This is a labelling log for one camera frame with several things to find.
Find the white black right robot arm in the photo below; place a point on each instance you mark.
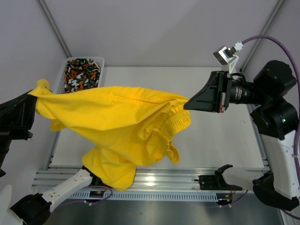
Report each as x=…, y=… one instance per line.
x=276, y=121

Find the aluminium corner post right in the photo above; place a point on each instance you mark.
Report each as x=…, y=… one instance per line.
x=272, y=18

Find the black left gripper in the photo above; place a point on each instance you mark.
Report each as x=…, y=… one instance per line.
x=17, y=115

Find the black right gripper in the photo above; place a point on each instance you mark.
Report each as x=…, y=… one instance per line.
x=218, y=95

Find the yellow shorts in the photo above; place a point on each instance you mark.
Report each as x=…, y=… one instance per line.
x=129, y=126

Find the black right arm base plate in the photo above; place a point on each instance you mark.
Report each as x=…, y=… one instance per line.
x=213, y=182

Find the aluminium corner post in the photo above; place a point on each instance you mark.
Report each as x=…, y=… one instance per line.
x=53, y=26
x=272, y=18

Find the white slotted cable duct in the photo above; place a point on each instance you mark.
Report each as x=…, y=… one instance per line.
x=146, y=196

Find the white plastic basket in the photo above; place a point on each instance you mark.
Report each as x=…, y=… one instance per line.
x=59, y=86

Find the aluminium corner post left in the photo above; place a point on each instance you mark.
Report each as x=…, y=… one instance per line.
x=53, y=26

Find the camouflage patterned shorts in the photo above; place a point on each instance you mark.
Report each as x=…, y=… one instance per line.
x=81, y=74

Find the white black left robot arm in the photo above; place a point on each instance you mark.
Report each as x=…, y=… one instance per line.
x=36, y=209

